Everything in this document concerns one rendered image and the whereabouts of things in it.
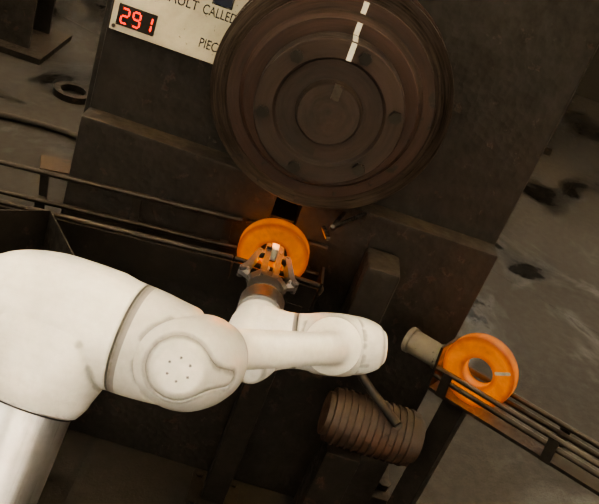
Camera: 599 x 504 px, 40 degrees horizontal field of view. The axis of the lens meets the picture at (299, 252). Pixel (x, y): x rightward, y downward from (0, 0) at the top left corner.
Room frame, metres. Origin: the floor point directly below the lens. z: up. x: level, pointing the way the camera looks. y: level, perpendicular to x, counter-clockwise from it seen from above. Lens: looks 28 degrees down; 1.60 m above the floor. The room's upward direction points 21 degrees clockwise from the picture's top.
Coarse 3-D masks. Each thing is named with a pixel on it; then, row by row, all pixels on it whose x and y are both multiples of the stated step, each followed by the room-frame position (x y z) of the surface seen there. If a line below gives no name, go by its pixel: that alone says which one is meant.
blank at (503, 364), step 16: (464, 336) 1.50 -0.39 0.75; (480, 336) 1.48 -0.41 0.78; (448, 352) 1.49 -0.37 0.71; (464, 352) 1.48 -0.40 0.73; (480, 352) 1.46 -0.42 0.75; (496, 352) 1.45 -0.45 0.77; (448, 368) 1.48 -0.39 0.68; (464, 368) 1.48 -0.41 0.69; (496, 368) 1.44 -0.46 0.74; (512, 368) 1.43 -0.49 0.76; (480, 384) 1.47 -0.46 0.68; (496, 384) 1.44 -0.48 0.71; (512, 384) 1.43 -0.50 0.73; (464, 400) 1.45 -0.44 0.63
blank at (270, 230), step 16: (256, 224) 1.56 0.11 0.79; (272, 224) 1.55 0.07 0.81; (288, 224) 1.57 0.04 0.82; (240, 240) 1.55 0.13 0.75; (256, 240) 1.55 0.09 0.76; (272, 240) 1.55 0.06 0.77; (288, 240) 1.55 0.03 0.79; (304, 240) 1.56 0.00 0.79; (240, 256) 1.55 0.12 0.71; (304, 256) 1.56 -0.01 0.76
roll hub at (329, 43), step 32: (320, 32) 1.49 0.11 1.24; (288, 64) 1.44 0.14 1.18; (320, 64) 1.46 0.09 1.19; (352, 64) 1.46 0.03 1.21; (384, 64) 1.46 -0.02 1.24; (256, 96) 1.44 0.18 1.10; (288, 96) 1.45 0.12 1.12; (320, 96) 1.44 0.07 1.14; (352, 96) 1.45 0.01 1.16; (384, 96) 1.46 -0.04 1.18; (256, 128) 1.44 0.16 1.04; (288, 128) 1.46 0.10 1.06; (320, 128) 1.44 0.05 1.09; (352, 128) 1.45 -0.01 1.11; (384, 128) 1.46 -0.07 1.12; (288, 160) 1.45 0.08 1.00; (320, 160) 1.46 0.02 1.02; (352, 160) 1.46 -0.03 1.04; (384, 160) 1.47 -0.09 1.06
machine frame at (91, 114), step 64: (448, 0) 1.70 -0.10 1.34; (512, 0) 1.72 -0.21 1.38; (576, 0) 1.73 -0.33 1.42; (128, 64) 1.65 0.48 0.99; (192, 64) 1.66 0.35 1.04; (512, 64) 1.72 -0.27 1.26; (576, 64) 1.73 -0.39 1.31; (128, 128) 1.61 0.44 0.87; (192, 128) 1.66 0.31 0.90; (448, 128) 1.71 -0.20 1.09; (512, 128) 1.73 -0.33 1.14; (192, 192) 1.61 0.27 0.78; (256, 192) 1.63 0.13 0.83; (448, 192) 1.72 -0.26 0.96; (512, 192) 1.73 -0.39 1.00; (320, 256) 1.64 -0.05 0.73; (448, 256) 1.67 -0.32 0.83; (384, 320) 1.66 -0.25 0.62; (448, 320) 1.68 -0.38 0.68; (320, 384) 1.66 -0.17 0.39; (384, 384) 1.67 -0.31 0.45; (192, 448) 1.63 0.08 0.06; (256, 448) 1.65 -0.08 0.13
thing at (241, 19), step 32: (256, 0) 1.52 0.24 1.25; (288, 0) 1.52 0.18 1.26; (384, 0) 1.54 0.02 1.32; (416, 32) 1.55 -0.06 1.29; (224, 64) 1.51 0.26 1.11; (448, 64) 1.55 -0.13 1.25; (224, 96) 1.52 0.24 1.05; (448, 96) 1.56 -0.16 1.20; (224, 128) 1.52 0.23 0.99; (416, 160) 1.56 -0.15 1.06; (288, 192) 1.53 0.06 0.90; (384, 192) 1.55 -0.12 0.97
